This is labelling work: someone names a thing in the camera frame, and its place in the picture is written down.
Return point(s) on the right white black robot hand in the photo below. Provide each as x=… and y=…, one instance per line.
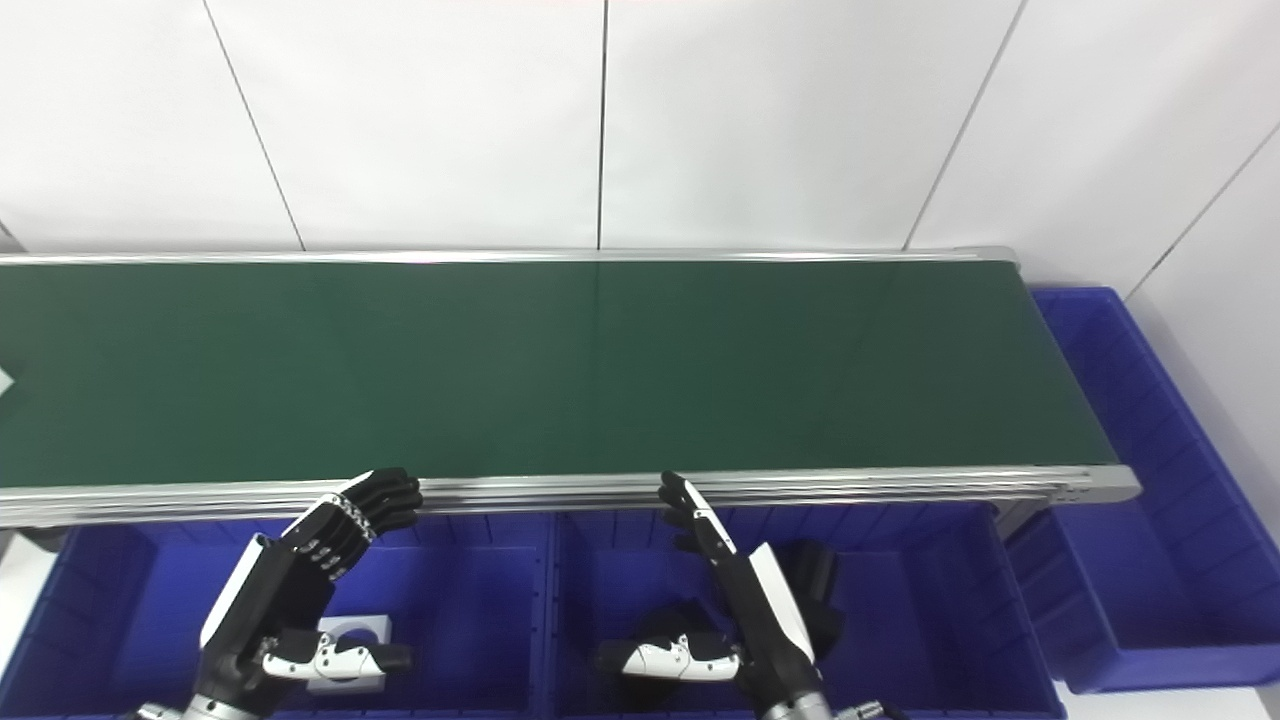
x=770, y=620

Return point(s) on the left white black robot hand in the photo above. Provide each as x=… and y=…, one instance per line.
x=270, y=590

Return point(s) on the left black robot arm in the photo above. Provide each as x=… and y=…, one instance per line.
x=215, y=711

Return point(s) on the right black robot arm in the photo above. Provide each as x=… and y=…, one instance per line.
x=798, y=710

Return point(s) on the blue plastic bin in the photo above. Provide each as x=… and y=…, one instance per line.
x=470, y=620
x=1130, y=560
x=930, y=620

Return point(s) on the grey aluminium conveyor leg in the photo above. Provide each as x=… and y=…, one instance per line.
x=1025, y=515

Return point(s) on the green conveyor belt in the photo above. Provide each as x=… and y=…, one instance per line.
x=600, y=370

